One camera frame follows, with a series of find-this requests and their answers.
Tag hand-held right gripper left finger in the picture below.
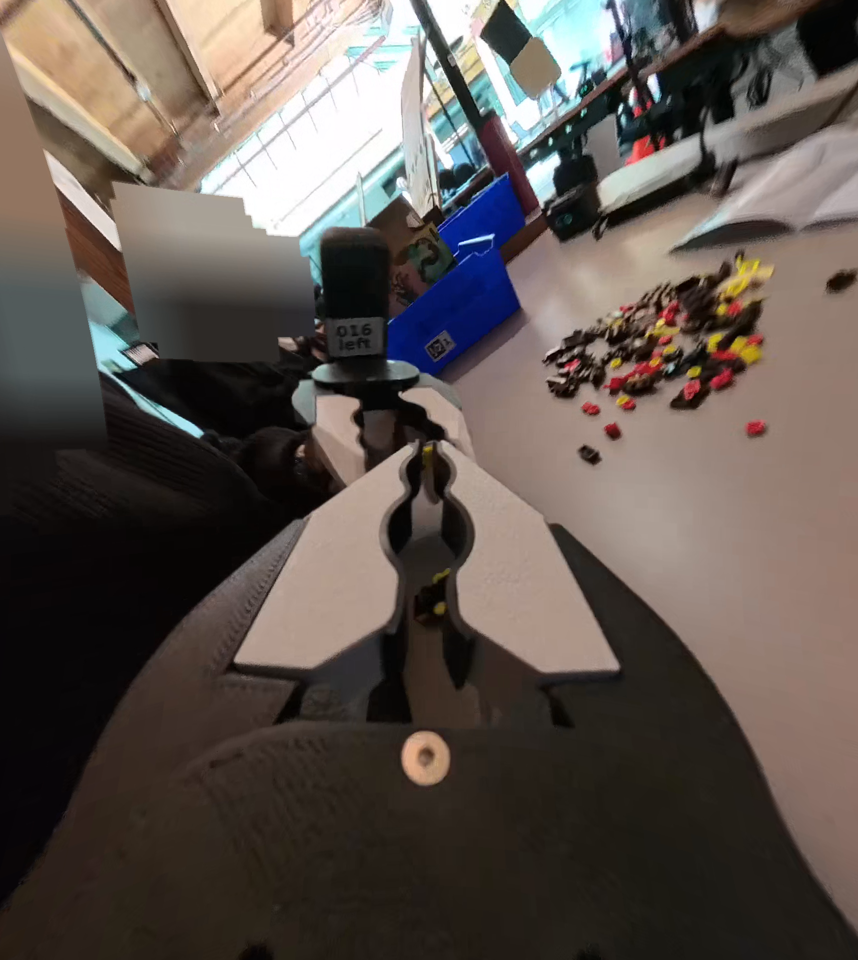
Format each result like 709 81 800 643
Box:
234 442 430 706

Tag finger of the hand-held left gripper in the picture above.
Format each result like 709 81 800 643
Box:
314 393 370 490
397 386 476 462

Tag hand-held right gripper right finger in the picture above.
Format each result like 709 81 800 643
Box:
431 441 621 723

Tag yellow red lego car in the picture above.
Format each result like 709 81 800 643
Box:
414 441 451 625

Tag pile of lego pieces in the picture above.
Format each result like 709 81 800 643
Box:
543 255 775 442

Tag person's left forearm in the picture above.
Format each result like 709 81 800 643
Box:
237 427 340 513

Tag cardboard lego box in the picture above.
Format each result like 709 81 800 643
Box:
369 196 461 310

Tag lego instruction booklet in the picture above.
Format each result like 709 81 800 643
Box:
670 123 858 252

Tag blue bin with white tag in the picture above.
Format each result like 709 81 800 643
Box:
386 251 522 376

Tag blue plastic bin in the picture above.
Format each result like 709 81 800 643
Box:
436 174 527 260

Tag dark red cushion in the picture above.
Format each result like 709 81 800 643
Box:
480 111 532 216

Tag person's black sweater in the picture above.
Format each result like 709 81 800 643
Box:
0 375 304 960

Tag black device green light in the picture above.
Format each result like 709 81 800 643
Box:
549 157 604 243

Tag wooden ceiling beam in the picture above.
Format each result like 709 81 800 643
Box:
46 150 139 318

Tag beige panel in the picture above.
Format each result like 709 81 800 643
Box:
480 0 563 100

